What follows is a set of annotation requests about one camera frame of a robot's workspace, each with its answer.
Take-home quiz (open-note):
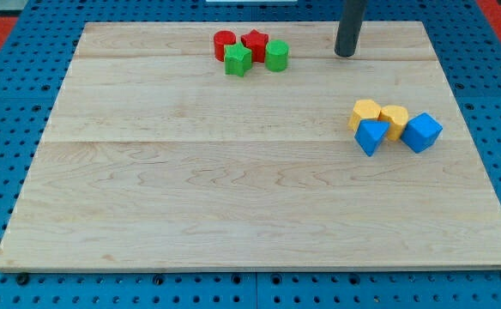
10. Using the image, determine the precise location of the blue triangle block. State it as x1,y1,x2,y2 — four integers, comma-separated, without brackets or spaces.
354,119,389,156

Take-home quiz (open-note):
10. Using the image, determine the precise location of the red cylinder block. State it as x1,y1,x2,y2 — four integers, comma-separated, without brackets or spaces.
213,30,237,62

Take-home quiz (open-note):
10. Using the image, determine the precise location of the blue cube block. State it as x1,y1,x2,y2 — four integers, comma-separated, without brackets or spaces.
400,112,443,154

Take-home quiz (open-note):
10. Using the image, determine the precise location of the red star block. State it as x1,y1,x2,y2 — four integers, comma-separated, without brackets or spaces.
241,29,269,63

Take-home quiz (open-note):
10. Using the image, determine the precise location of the black cylindrical robot arm rod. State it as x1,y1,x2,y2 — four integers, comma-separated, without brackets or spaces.
334,0,368,58

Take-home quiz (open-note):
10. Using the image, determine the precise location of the green cylinder block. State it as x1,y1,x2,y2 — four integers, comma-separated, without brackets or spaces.
264,39,289,72

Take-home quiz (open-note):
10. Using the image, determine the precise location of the yellow hexagon block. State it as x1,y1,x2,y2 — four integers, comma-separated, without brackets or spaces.
347,99,382,131

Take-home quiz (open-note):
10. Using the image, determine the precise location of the yellow heart block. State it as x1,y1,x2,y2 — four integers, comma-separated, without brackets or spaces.
378,105,409,141

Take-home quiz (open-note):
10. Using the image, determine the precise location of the green star block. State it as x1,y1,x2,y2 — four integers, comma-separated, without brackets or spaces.
224,42,252,77

